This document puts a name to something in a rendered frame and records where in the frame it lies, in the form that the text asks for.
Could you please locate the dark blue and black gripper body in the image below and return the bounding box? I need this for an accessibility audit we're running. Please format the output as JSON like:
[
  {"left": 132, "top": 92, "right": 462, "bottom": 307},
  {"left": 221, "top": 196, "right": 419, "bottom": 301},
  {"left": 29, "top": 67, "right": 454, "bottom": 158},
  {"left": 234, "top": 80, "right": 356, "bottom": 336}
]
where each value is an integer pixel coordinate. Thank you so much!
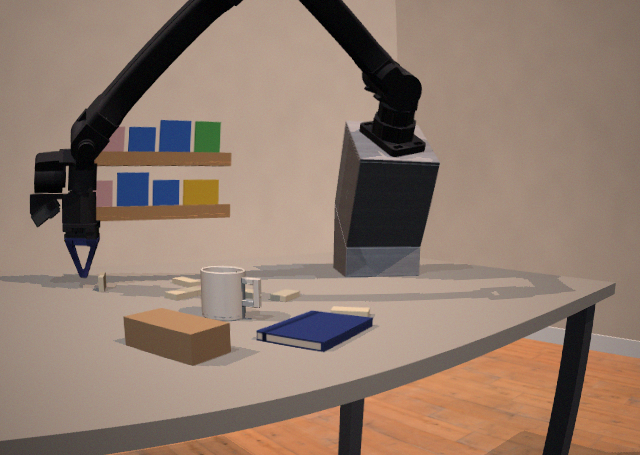
[{"left": 62, "top": 192, "right": 100, "bottom": 240}]

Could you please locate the brown rectangular block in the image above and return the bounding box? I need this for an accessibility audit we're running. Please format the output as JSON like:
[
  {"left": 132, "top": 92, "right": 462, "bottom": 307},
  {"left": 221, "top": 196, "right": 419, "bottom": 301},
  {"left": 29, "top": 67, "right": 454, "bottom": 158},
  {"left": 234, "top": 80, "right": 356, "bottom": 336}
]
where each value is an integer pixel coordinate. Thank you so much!
[{"left": 123, "top": 308, "right": 231, "bottom": 366}]

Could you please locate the grey mug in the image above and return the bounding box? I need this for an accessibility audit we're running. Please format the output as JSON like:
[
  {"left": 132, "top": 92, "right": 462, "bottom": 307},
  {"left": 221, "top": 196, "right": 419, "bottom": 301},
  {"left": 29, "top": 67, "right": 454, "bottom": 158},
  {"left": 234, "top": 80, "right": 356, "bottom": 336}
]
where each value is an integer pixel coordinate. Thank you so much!
[{"left": 200, "top": 266, "right": 261, "bottom": 321}]

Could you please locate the dark blue notebook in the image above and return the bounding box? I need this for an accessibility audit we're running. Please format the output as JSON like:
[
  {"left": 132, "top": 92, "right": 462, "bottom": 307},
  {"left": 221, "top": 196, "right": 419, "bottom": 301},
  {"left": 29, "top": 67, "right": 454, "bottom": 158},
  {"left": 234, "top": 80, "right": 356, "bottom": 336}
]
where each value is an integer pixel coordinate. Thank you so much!
[{"left": 256, "top": 310, "right": 373, "bottom": 352}]

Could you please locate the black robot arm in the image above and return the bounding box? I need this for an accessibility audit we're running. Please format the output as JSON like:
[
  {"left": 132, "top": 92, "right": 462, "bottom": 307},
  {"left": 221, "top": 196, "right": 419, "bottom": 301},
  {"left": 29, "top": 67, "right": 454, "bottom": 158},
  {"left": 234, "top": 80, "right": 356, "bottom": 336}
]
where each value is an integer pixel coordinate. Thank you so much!
[{"left": 30, "top": 0, "right": 426, "bottom": 227}]

